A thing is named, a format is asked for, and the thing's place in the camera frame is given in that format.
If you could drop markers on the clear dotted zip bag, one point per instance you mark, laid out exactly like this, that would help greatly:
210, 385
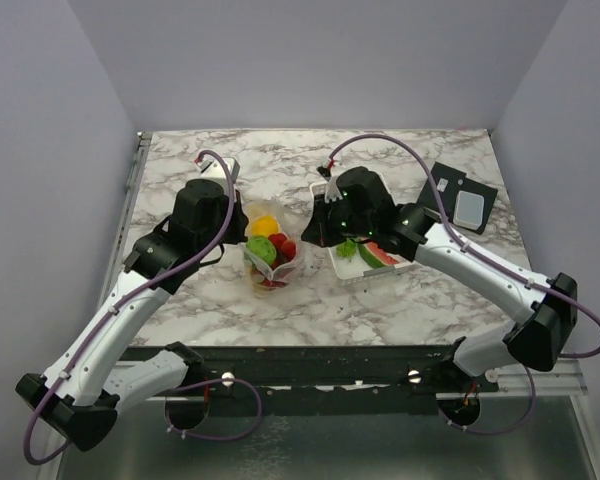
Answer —
290, 224

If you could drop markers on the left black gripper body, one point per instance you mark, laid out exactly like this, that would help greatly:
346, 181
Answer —
211, 237

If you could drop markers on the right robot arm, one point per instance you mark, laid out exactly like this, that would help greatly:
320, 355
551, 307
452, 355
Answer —
540, 310

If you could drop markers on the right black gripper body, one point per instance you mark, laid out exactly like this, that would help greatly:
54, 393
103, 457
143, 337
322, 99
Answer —
334, 223

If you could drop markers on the red lychee bunch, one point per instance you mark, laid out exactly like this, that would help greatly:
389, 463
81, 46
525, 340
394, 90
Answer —
280, 273

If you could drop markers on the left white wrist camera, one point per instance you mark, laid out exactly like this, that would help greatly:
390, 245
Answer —
211, 169

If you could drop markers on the red watermelon slice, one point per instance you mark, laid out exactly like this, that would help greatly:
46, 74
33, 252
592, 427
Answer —
375, 257

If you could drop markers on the green grapes bunch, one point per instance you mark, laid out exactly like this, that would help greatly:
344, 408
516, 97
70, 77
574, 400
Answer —
347, 250

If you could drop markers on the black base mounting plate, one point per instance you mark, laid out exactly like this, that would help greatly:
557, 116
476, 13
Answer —
340, 380

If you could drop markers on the white perforated plastic basket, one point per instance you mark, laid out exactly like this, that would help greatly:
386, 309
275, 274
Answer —
357, 269

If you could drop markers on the yellow bell pepper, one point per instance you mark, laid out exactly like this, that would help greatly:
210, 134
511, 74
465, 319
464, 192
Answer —
265, 226

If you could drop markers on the green round guava fruit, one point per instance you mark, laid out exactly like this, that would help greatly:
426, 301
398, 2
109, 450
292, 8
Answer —
262, 248

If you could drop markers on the grey rectangular pad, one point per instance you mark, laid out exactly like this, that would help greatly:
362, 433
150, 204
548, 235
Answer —
469, 209

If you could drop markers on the black square mat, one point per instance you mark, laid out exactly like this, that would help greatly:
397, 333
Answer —
450, 181

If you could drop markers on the aluminium side rail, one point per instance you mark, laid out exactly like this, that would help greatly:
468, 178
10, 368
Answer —
131, 190

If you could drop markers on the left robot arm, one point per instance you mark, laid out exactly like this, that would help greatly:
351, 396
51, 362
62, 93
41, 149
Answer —
79, 395

